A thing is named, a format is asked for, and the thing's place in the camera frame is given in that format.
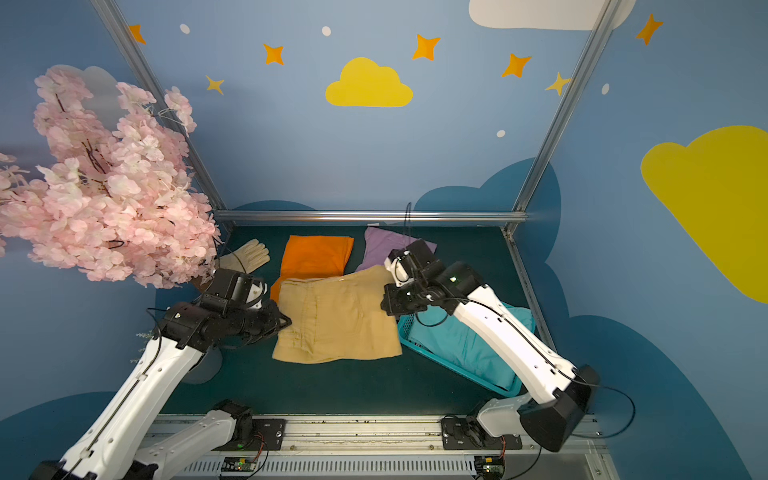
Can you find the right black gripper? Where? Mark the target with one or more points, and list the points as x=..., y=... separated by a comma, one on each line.
x=395, y=300

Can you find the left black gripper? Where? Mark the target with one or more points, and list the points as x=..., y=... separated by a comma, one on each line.
x=267, y=318

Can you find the khaki pants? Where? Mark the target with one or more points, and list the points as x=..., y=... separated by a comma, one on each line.
x=338, y=318

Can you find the turquoise pants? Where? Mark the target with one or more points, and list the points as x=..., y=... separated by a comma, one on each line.
x=480, y=342

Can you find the turquoise plastic basket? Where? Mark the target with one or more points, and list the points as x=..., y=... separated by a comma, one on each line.
x=456, y=366

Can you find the purple pants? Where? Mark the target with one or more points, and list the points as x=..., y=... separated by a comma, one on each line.
x=379, y=243

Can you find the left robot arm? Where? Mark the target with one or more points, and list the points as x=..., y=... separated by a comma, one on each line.
x=110, y=448

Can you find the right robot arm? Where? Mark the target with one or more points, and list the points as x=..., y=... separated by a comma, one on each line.
x=559, y=394

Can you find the folded orange pants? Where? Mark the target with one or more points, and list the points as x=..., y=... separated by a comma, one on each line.
x=309, y=257

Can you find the cream work glove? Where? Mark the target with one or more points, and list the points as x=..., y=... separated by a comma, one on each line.
x=246, y=259

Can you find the small green potted plant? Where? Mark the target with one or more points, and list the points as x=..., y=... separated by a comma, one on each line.
x=204, y=360

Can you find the left green circuit board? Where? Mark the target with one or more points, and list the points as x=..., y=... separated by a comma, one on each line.
x=239, y=465

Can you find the green circuit board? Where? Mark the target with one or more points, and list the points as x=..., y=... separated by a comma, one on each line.
x=239, y=465
x=489, y=468

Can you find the right green circuit board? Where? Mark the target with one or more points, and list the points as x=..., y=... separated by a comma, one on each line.
x=489, y=468

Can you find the pink cherry blossom tree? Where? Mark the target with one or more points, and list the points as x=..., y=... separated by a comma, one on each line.
x=115, y=204

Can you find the aluminium frame back bar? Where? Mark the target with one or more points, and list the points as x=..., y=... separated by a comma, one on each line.
x=365, y=217

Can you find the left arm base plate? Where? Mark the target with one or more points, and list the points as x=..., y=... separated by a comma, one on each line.
x=260, y=433

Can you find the aluminium front rail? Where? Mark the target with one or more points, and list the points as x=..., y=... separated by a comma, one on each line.
x=378, y=446

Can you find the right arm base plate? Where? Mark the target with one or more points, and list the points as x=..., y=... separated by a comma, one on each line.
x=460, y=433

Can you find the aluminium frame right post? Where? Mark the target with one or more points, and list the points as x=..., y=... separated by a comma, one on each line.
x=584, y=68

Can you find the aluminium frame post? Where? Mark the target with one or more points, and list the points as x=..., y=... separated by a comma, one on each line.
x=116, y=25
x=584, y=68

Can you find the aluminium frame left post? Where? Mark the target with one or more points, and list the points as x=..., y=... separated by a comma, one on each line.
x=116, y=25

